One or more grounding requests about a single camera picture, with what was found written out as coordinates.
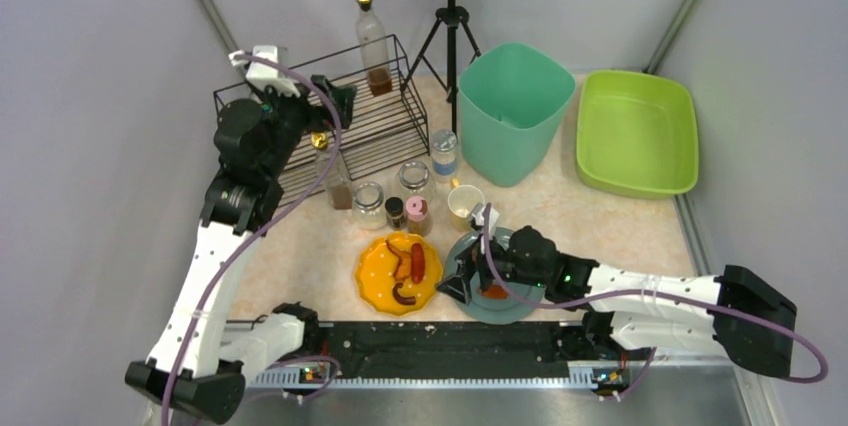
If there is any oil bottle gold cap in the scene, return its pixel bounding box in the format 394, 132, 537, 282
311, 132, 353, 210
355, 0, 393, 97

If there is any large clear glass jar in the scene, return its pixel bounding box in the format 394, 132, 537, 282
397, 160, 436, 204

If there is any blue label jar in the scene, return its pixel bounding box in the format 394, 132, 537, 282
430, 129, 458, 182

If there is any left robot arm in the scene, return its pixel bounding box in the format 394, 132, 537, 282
125, 75, 357, 425

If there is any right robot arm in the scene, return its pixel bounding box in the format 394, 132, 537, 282
436, 226, 797, 379

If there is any orange fried piece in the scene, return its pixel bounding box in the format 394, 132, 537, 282
478, 284, 509, 300

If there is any grey-blue plate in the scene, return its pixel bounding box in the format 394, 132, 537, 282
444, 232, 544, 325

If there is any red sausage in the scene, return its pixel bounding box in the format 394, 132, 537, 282
410, 243, 426, 284

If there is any pink lid spice jar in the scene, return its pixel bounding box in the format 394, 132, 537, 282
405, 195, 433, 236

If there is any cream yellow mug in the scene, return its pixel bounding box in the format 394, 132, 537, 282
447, 178, 486, 232

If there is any yellow scalloped plate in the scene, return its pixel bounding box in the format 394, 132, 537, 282
354, 232, 444, 317

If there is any black lid spice jar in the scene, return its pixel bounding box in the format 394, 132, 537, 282
384, 196, 406, 231

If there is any black tripod stand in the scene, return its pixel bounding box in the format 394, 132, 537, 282
400, 0, 482, 134

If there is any teal plastic bin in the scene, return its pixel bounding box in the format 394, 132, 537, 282
458, 42, 577, 188

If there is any green plastic tub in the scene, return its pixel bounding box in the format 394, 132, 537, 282
575, 70, 700, 200

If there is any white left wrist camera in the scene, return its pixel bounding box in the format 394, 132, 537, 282
228, 45, 300, 97

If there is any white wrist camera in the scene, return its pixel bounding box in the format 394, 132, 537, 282
228, 45, 300, 97
467, 203, 499, 235

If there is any black wire rack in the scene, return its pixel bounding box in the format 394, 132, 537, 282
213, 34, 430, 208

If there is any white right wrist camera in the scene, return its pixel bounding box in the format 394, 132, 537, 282
467, 203, 499, 235

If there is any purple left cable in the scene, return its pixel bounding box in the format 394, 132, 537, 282
160, 53, 344, 426

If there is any purple cable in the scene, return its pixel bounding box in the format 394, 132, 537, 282
479, 202, 829, 385
160, 53, 344, 426

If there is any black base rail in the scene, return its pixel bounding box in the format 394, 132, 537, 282
165, 316, 723, 401

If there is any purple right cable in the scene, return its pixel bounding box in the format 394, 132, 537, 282
479, 202, 829, 385

